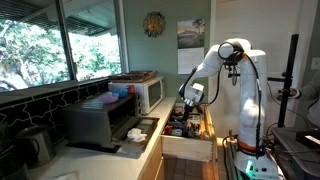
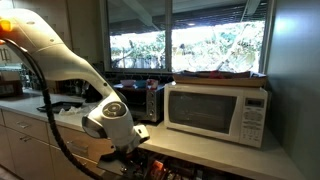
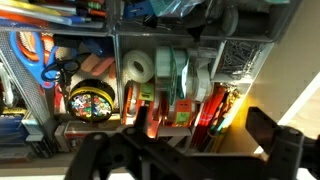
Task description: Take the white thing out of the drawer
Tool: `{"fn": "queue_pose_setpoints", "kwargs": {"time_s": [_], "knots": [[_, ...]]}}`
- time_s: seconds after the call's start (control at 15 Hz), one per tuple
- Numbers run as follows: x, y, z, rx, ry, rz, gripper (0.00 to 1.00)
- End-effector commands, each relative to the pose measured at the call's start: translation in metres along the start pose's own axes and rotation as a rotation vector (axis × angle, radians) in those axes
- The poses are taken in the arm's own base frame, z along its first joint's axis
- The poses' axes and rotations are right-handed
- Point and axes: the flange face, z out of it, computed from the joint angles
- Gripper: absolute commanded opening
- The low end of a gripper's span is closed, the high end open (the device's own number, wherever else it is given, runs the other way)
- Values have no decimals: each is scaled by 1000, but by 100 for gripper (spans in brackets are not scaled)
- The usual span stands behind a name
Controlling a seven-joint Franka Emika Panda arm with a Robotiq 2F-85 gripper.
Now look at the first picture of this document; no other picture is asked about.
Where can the wooden tray with items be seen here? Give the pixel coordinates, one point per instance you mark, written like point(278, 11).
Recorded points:
point(133, 76)

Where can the black vertical stand pole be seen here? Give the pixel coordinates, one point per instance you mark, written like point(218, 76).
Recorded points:
point(287, 83)

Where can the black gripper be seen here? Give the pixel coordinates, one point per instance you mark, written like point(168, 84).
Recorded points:
point(192, 108)

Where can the clear plastic drawer organizer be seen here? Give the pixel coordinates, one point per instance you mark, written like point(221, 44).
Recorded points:
point(186, 128)

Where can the sun wall decoration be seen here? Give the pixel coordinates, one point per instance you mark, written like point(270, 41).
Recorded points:
point(154, 24)

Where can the grey side table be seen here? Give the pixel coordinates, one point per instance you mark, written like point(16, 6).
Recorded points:
point(293, 156)

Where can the white light switch plate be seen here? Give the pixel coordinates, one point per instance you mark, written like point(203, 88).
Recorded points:
point(315, 63)

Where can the black box with label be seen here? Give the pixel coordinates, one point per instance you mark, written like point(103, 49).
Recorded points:
point(308, 138)

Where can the purple bowl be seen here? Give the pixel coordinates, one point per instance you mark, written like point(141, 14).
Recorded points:
point(109, 98)

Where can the large kitchen window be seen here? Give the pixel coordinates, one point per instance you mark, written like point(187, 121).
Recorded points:
point(40, 43)

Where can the open wooden drawer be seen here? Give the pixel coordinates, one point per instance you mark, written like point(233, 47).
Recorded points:
point(186, 148)

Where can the crumpled white paper towel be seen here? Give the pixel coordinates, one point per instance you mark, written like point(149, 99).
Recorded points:
point(136, 134)

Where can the white handheld controller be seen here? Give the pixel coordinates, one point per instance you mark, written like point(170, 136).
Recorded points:
point(286, 94)

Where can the white microwave oven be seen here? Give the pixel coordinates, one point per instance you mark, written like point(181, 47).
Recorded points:
point(146, 95)

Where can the person grey sleeve forearm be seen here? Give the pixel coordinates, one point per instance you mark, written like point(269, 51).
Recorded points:
point(311, 96)

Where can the blue bowl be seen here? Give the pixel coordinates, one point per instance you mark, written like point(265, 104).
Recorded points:
point(121, 92)

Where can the dark metal kettle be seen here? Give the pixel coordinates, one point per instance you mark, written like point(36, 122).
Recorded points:
point(35, 145)

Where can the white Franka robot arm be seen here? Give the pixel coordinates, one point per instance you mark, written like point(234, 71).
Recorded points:
point(250, 100)

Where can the black silver toaster oven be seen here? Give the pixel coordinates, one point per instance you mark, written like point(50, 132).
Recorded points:
point(96, 120)

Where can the wall calendar with landscape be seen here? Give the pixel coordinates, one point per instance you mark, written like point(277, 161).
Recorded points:
point(190, 46)

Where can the red cup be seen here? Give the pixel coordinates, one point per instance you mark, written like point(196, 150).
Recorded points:
point(131, 89)

